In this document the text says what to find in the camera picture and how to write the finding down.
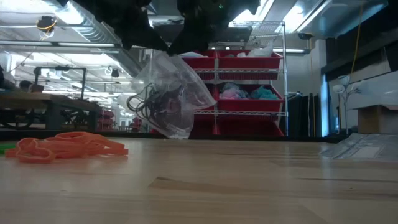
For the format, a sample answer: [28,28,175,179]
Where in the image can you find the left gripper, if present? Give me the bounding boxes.
[57,0,170,50]

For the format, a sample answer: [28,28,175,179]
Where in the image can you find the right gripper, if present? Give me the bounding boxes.
[167,0,262,57]

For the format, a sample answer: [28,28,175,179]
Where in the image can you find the black rubber bands heap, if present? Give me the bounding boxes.
[126,82,184,125]

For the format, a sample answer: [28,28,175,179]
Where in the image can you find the orange rubber bands heap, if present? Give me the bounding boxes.
[4,131,130,165]

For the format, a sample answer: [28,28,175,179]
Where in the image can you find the white folded cloth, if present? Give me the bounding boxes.
[180,51,210,58]

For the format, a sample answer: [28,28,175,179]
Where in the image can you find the pink cloth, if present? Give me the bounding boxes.
[218,82,248,100]

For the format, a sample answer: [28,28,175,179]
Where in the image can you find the white plastic bag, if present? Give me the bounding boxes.
[236,39,275,58]

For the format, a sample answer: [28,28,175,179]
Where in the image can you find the teal cloth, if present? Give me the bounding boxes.
[250,85,280,101]

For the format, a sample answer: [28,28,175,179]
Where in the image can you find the black folded panels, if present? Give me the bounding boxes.
[287,92,322,138]

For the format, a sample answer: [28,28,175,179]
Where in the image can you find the white flower-shaped floor lamp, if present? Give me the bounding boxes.
[331,74,366,135]

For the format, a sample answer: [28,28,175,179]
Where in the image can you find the cardboard box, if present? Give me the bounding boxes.
[356,105,398,135]

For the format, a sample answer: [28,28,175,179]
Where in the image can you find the silver air duct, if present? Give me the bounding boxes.
[46,0,144,77]

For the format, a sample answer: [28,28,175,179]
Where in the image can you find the chrome wire shelving cart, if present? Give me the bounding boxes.
[149,20,289,138]

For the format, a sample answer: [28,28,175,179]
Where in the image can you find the black metal stand frame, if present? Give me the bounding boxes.
[33,66,88,100]

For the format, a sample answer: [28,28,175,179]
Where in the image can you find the yellow black cord reel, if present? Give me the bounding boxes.
[35,15,59,34]

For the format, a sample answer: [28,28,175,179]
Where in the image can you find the yellow extension cable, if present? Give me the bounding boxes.
[350,0,365,75]

